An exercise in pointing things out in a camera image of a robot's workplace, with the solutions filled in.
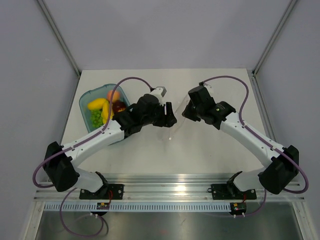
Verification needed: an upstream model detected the clear zip top bag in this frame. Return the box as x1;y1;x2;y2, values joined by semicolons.
157;95;190;143

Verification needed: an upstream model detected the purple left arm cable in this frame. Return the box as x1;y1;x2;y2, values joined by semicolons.
32;76;154;237

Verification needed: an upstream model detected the aluminium mounting rail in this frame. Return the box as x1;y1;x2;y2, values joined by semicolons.
33;173;305;202

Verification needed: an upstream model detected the white slotted cable duct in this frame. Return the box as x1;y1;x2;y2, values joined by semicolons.
44;201;231;213

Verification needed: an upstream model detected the left aluminium frame post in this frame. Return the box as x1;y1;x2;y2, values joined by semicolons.
35;0;82;79

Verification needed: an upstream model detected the yellow banana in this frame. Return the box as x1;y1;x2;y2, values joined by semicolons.
101;100;114;120

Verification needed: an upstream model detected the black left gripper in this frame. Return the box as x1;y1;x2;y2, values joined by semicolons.
142;102;177;128

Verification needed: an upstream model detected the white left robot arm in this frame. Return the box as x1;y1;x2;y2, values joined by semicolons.
43;94;177;199

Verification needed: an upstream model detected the yellow mango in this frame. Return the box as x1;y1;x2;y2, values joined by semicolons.
87;98;107;111

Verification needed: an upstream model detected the right aluminium frame post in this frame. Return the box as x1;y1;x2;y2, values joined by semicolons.
252;0;299;77

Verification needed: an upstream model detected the orange peach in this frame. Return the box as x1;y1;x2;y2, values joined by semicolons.
106;90;121;102

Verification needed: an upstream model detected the green grapes bunch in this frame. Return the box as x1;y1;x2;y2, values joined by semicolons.
90;109;103;128

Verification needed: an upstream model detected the teal plastic tray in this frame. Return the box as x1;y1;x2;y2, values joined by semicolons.
79;84;130;133

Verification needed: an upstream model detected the aluminium frame post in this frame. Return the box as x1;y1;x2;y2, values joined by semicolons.
35;0;82;79
252;0;299;77

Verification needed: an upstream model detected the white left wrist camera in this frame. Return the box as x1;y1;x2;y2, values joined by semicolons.
150;86;167;102

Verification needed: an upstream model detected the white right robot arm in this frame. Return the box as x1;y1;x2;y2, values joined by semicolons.
182;85;299;198

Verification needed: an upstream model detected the dark red apple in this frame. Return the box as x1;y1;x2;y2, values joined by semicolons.
112;100;127;114

